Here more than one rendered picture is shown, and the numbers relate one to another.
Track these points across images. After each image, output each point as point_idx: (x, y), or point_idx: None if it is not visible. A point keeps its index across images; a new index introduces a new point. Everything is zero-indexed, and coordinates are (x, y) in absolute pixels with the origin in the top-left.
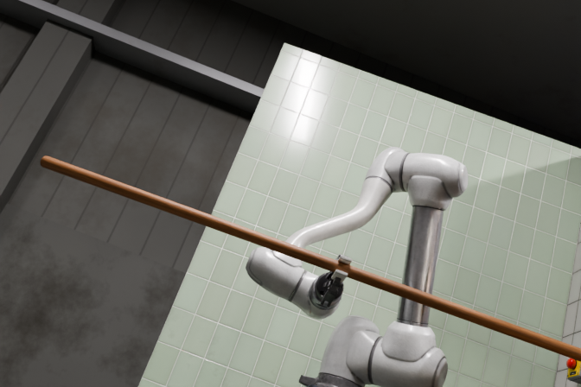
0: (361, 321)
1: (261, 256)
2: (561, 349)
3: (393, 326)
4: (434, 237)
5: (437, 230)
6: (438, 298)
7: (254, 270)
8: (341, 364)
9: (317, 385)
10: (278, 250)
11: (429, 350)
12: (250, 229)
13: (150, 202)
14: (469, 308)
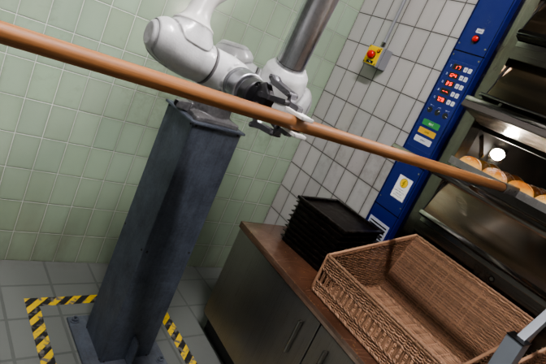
0: (241, 54)
1: (170, 40)
2: (444, 173)
3: (275, 71)
4: None
5: None
6: (376, 145)
7: (159, 54)
8: None
9: (197, 119)
10: (231, 111)
11: (302, 95)
12: (197, 86)
13: (32, 51)
14: (396, 150)
